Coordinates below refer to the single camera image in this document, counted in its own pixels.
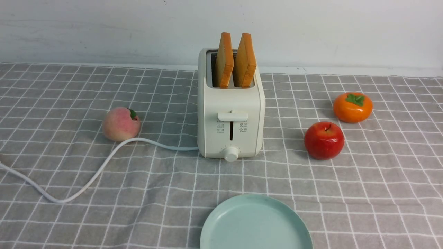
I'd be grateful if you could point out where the toast slice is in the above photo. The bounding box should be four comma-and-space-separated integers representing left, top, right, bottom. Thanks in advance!
215, 32, 234, 88
233, 33, 257, 88

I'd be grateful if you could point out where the white two-slot toaster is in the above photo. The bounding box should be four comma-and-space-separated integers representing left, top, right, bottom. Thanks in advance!
197, 48, 265, 162

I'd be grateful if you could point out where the pink peach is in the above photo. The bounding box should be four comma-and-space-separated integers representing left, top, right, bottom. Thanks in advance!
102, 107, 141, 142

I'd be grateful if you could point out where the light green plate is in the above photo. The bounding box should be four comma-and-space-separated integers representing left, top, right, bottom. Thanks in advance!
200, 194, 313, 249

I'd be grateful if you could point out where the red apple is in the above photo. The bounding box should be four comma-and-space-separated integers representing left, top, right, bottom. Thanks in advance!
304, 121, 345, 160

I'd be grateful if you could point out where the orange persimmon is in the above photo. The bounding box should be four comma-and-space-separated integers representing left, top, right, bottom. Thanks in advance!
333, 92, 373, 123

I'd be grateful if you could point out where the grey checked tablecloth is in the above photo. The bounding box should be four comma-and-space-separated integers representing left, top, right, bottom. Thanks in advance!
0, 63, 443, 249

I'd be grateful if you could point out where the white power cord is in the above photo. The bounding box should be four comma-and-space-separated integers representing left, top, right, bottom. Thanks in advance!
0, 137, 199, 204

